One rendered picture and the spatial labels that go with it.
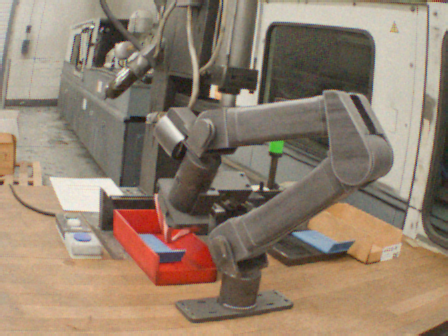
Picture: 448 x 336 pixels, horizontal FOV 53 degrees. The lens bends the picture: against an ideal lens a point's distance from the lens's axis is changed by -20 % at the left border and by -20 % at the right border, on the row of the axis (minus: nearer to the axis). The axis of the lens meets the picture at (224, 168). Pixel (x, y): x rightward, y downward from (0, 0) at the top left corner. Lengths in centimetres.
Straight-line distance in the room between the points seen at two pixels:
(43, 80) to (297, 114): 970
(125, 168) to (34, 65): 625
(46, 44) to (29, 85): 91
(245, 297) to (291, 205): 18
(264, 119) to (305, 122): 7
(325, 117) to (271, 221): 17
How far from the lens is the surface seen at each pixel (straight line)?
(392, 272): 115
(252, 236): 79
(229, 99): 120
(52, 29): 1031
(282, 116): 75
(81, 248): 99
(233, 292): 84
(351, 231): 121
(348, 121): 67
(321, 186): 72
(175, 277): 94
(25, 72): 1030
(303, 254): 112
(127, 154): 435
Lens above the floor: 131
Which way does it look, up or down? 12 degrees down
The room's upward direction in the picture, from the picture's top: 8 degrees clockwise
